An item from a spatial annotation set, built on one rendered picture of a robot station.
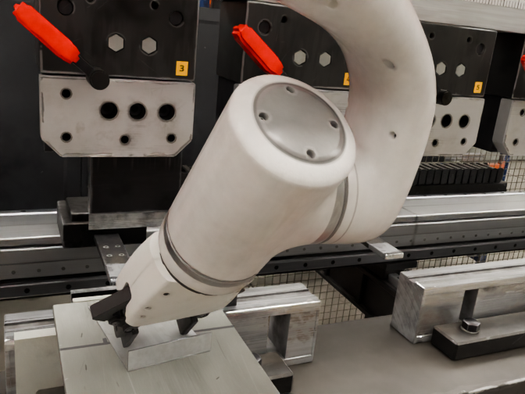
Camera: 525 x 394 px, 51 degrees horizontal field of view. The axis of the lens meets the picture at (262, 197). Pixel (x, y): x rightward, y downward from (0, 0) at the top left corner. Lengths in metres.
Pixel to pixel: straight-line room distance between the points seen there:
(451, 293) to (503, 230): 0.45
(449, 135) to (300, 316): 0.31
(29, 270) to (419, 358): 0.59
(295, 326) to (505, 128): 0.40
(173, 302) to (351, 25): 0.26
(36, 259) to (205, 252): 0.55
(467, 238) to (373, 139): 0.90
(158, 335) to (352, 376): 0.31
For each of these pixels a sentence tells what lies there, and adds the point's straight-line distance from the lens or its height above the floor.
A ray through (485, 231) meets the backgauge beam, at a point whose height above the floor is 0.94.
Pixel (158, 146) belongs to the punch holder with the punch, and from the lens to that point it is 0.59.
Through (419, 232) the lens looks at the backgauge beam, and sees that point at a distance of 1.17.
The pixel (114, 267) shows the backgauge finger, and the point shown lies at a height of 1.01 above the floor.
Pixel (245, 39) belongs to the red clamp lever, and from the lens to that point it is 0.57.
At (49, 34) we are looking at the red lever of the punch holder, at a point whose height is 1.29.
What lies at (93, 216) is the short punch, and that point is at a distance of 0.65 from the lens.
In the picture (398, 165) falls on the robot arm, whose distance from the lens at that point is 0.38.
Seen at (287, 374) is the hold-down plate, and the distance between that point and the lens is 0.73.
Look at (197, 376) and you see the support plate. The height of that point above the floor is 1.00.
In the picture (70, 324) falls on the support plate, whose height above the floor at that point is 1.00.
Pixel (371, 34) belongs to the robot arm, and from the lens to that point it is 0.33.
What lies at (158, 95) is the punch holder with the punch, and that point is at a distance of 0.58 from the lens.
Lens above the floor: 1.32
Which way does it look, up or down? 17 degrees down
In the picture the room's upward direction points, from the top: 6 degrees clockwise
